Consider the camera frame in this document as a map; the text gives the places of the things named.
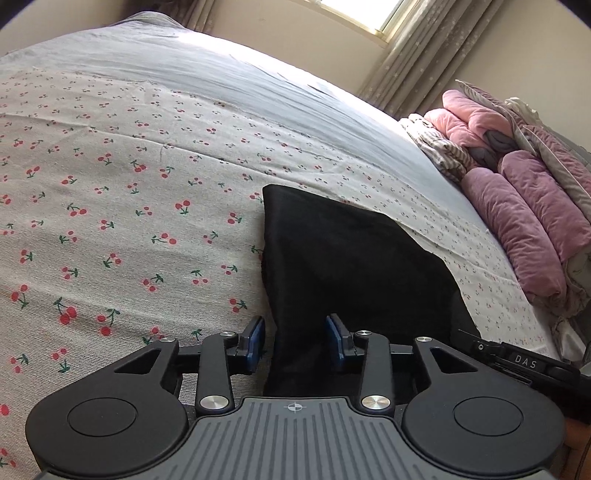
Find pink quilt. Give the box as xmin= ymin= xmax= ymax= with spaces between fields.
xmin=424 ymin=89 xmax=517 ymax=155

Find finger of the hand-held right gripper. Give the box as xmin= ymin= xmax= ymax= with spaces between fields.
xmin=455 ymin=328 xmax=485 ymax=357

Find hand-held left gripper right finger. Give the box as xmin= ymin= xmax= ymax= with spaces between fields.
xmin=325 ymin=314 xmax=482 ymax=414

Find window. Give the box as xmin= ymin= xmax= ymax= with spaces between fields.
xmin=318 ymin=0 xmax=417 ymax=47

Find cherry print sheet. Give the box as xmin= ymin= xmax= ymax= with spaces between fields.
xmin=0 ymin=69 xmax=559 ymax=472

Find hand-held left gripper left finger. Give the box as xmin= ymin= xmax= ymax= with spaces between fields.
xmin=113 ymin=316 xmax=267 ymax=416

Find mauve quilt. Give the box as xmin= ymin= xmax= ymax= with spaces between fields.
xmin=462 ymin=150 xmax=591 ymax=306

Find beige star print curtain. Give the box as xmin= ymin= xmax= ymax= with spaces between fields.
xmin=357 ymin=0 xmax=498 ymax=117

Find dark patterned curtain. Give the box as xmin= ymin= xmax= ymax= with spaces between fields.
xmin=152 ymin=0 xmax=219 ymax=31

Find black pants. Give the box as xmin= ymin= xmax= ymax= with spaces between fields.
xmin=260 ymin=185 xmax=481 ymax=400

